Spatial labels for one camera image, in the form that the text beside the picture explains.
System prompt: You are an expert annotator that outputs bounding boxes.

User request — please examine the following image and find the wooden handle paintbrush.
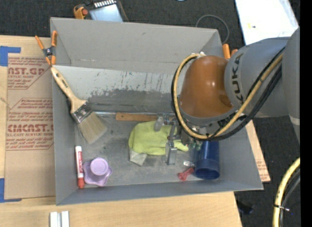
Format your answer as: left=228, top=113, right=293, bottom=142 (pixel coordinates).
left=50, top=66, right=108, bottom=145

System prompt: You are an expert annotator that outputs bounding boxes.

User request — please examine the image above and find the red and white marker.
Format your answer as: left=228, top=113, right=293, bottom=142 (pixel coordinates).
left=75, top=145, right=85, bottom=189

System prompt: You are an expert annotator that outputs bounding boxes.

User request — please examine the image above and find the pale grey cloth scrap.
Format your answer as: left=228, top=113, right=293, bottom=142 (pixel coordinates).
left=129, top=148, right=148, bottom=166

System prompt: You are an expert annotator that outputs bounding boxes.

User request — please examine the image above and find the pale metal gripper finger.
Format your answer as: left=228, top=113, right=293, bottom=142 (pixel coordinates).
left=165, top=141, right=178, bottom=165
left=154, top=114, right=177, bottom=132

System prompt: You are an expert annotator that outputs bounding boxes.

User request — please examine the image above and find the purple flower-shaped cup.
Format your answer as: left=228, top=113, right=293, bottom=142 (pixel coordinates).
left=82, top=157, right=113, bottom=187

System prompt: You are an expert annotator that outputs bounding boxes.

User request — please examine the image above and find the small red plastic clip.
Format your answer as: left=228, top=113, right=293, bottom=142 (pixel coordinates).
left=177, top=167, right=195, bottom=182

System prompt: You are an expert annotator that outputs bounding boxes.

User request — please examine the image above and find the red-brown flat block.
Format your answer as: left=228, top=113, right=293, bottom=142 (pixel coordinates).
left=115, top=112, right=176, bottom=122

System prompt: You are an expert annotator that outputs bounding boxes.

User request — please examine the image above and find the brown cardboard board, red print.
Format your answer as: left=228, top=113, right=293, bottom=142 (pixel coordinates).
left=0, top=35, right=272, bottom=203

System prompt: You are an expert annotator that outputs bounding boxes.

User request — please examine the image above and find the yellow-green cloth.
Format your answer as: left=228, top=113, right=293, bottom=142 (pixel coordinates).
left=128, top=120, right=190, bottom=156

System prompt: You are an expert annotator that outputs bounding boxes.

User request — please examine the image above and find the blue plastic cup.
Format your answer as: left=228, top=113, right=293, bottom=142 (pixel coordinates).
left=193, top=140, right=221, bottom=180

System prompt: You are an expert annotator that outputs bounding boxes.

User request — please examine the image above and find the grey metal bin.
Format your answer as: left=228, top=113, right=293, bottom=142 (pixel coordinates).
left=50, top=17, right=264, bottom=206

